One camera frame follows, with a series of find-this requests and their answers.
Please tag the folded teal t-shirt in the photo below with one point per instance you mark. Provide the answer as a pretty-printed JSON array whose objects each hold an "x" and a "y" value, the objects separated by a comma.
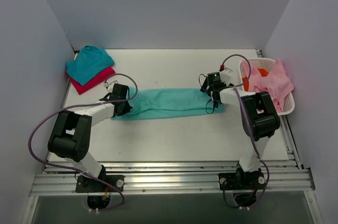
[{"x": 89, "y": 62}]

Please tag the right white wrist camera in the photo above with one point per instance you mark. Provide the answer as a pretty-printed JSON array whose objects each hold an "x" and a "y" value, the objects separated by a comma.
[{"x": 225, "y": 74}]

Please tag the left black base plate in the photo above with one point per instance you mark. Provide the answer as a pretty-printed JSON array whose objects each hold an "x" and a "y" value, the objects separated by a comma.
[{"x": 87, "y": 185}]

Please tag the folded red t-shirt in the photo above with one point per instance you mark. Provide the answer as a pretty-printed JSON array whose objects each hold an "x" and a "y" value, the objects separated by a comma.
[{"x": 99, "y": 78}]

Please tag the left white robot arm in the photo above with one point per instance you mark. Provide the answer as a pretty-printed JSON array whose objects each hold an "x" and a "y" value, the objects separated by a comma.
[{"x": 70, "y": 137}]

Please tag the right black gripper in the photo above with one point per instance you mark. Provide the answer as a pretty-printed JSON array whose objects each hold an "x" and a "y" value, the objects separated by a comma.
[{"x": 211, "y": 93}]

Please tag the pink t-shirt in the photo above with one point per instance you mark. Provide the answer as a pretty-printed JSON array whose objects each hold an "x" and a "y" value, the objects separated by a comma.
[{"x": 269, "y": 84}]

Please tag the orange t-shirt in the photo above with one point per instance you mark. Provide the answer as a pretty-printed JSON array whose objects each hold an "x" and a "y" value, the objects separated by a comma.
[{"x": 262, "y": 72}]

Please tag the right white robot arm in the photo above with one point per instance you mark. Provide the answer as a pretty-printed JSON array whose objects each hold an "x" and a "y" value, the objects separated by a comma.
[{"x": 258, "y": 114}]

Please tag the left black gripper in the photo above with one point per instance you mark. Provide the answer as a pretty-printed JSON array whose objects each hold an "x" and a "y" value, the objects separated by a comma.
[{"x": 122, "y": 106}]

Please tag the mint green t-shirt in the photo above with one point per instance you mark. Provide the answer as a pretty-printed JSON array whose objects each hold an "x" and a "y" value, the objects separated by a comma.
[{"x": 169, "y": 103}]

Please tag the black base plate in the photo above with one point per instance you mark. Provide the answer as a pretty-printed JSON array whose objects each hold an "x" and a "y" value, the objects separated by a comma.
[
  {"x": 87, "y": 185},
  {"x": 248, "y": 181}
]

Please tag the white plastic laundry basket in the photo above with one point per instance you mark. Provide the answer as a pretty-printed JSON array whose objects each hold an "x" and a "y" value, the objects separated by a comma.
[{"x": 286, "y": 102}]

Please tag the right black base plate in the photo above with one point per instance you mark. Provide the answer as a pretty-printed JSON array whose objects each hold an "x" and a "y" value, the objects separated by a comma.
[{"x": 248, "y": 181}]

